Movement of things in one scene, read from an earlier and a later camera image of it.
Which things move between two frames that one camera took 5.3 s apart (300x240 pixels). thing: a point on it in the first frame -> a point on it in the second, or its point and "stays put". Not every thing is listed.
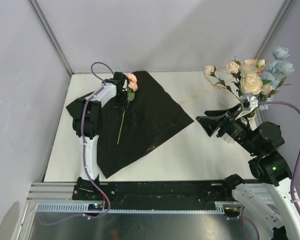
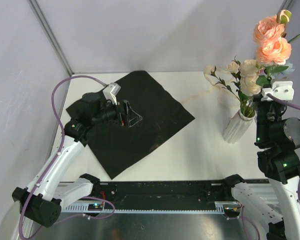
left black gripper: [124, 104] -> [126, 117]
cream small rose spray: [232, 67] stays put
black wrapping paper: [150, 115] stays put
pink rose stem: [132, 84] -> [273, 48]
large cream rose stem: [250, 81] stays put
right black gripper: [222, 118] -> [257, 100]
